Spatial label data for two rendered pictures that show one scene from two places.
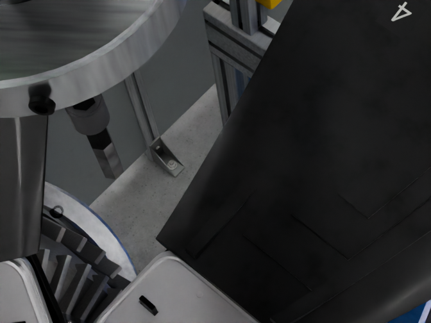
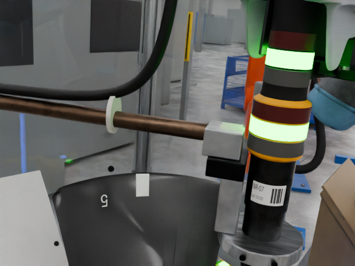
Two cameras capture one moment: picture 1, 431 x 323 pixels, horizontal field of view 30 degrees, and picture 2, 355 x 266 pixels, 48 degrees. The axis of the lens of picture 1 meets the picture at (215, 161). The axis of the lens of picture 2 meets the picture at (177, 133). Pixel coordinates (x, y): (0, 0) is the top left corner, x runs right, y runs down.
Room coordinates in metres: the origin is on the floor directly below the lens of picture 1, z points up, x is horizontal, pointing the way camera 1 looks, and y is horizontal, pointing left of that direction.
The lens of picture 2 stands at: (-0.16, 0.13, 1.63)
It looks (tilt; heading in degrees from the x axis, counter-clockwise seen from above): 17 degrees down; 355
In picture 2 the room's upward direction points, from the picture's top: 5 degrees clockwise
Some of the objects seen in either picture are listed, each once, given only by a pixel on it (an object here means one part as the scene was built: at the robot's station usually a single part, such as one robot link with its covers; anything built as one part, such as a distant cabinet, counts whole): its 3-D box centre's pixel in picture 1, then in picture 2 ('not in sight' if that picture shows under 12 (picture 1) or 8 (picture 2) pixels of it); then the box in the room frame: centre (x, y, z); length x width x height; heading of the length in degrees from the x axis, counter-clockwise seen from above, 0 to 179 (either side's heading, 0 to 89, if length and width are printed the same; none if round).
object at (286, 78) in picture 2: not in sight; (286, 75); (0.13, 0.03, 1.59); 0.03 x 0.03 x 0.01
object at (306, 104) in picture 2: not in sight; (278, 125); (0.13, 0.03, 1.56); 0.04 x 0.04 x 0.05
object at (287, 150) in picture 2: not in sight; (276, 141); (0.13, 0.03, 1.54); 0.04 x 0.04 x 0.01
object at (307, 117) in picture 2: not in sight; (281, 108); (0.13, 0.03, 1.57); 0.04 x 0.04 x 0.01
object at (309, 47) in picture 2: not in sight; (292, 39); (0.13, 0.03, 1.62); 0.03 x 0.03 x 0.01
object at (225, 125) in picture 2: not in sight; (231, 135); (0.14, 0.06, 1.54); 0.02 x 0.02 x 0.02; 73
